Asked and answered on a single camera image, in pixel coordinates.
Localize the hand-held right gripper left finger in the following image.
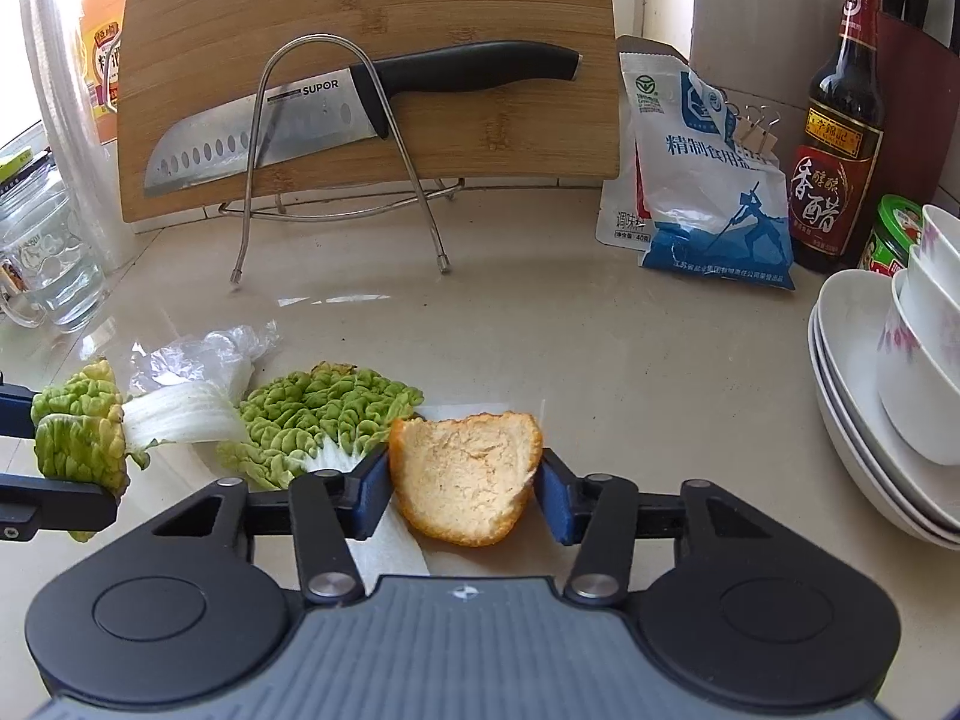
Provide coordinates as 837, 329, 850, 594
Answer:
154, 450, 395, 607

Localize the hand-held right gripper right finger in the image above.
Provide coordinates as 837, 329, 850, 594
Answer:
532, 448, 781, 605

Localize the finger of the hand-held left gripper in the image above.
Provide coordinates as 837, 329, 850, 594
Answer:
0, 474, 119, 543
0, 371, 38, 440

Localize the napa cabbage leaf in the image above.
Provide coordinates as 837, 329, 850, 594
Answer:
217, 362, 426, 492
30, 358, 248, 542

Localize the orange peel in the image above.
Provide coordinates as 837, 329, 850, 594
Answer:
388, 411, 544, 547

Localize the glass mug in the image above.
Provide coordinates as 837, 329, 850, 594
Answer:
0, 172, 110, 335

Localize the clear plastic wrap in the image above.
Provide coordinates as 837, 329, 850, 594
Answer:
131, 321, 280, 400

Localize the green packet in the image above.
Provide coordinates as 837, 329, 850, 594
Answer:
0, 146, 53, 188

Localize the stack of clear plastic cups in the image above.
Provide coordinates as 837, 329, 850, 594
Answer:
19, 0, 140, 275

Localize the white seasoning packet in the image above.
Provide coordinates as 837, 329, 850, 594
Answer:
596, 150, 655, 250

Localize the white plate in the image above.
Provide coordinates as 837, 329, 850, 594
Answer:
810, 330, 960, 539
808, 360, 960, 550

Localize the white and blue salt bag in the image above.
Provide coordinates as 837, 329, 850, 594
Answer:
616, 36, 796, 292

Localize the stack of white plates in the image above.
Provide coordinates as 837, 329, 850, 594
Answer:
811, 268, 960, 524

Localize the large floral white bowl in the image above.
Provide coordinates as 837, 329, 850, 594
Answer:
876, 268, 960, 467

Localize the orange sauce bottle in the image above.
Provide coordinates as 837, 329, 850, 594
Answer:
79, 0, 130, 145

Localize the gold binder clip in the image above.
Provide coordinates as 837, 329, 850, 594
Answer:
750, 105, 782, 160
724, 103, 760, 149

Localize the dark vinegar bottle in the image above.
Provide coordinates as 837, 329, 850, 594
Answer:
790, 0, 886, 275

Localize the green lidded jar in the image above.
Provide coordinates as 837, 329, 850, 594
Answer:
857, 195, 925, 275

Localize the bamboo cutting board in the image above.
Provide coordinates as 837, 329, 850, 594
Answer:
118, 0, 623, 224

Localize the dark red knife block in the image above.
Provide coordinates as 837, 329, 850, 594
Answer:
855, 0, 960, 211

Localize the steel wire rack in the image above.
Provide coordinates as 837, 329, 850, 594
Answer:
217, 35, 466, 284

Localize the black handled kitchen knife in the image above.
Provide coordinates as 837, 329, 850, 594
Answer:
142, 43, 584, 198

